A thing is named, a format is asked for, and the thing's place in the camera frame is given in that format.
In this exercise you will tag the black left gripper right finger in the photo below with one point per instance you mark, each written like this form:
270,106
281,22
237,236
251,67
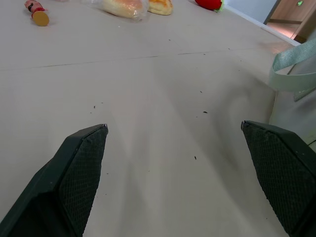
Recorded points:
284,172

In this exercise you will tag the small figurine with yellow base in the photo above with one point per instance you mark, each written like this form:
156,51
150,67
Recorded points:
38,13

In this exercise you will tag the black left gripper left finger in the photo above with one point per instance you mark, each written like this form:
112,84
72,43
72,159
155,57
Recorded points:
74,177

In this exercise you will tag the white tote bag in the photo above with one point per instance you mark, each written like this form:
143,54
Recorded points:
295,98

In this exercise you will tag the golden bread roll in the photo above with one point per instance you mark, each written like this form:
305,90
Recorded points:
160,6

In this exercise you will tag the red plush toy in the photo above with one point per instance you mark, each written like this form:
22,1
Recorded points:
209,4

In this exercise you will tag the bread roll in clear bag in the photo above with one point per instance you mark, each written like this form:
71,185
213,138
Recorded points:
123,8

